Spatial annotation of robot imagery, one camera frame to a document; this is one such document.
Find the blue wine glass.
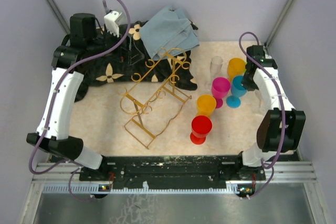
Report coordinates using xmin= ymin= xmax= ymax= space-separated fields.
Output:
xmin=226 ymin=76 xmax=247 ymax=108

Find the magenta wine glass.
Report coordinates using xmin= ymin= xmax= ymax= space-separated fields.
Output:
xmin=211 ymin=77 xmax=231 ymax=109

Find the clear wine glass back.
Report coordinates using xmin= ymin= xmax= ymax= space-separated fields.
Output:
xmin=206 ymin=56 xmax=223 ymax=90

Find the clear wine glass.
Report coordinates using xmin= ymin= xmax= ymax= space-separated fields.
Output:
xmin=255 ymin=90 xmax=264 ymax=113
xmin=206 ymin=56 xmax=223 ymax=90

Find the orange yellow wine glass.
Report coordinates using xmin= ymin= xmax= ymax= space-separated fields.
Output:
xmin=196 ymin=94 xmax=217 ymax=117

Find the red wine glass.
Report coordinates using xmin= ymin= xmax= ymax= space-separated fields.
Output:
xmin=190 ymin=115 xmax=213 ymax=145

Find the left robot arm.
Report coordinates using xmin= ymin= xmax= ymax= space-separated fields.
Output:
xmin=26 ymin=12 xmax=133 ymax=180

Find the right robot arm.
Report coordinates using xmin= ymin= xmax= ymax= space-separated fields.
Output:
xmin=234 ymin=45 xmax=306 ymax=180

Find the black cream flower blanket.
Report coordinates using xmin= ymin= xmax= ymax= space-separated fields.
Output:
xmin=75 ymin=21 xmax=198 ymax=102

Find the grey blue folded cloth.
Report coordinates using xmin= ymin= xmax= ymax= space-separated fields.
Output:
xmin=140 ymin=6 xmax=199 ymax=61

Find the gold wire glass rack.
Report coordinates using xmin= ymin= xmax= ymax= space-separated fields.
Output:
xmin=116 ymin=48 xmax=192 ymax=151

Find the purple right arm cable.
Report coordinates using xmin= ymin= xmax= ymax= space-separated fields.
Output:
xmin=238 ymin=31 xmax=286 ymax=200

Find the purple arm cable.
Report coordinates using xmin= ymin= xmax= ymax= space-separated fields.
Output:
xmin=28 ymin=0 xmax=131 ymax=202
xmin=238 ymin=31 xmax=286 ymax=200

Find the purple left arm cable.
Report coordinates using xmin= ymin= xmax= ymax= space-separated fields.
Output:
xmin=28 ymin=0 xmax=131 ymax=202

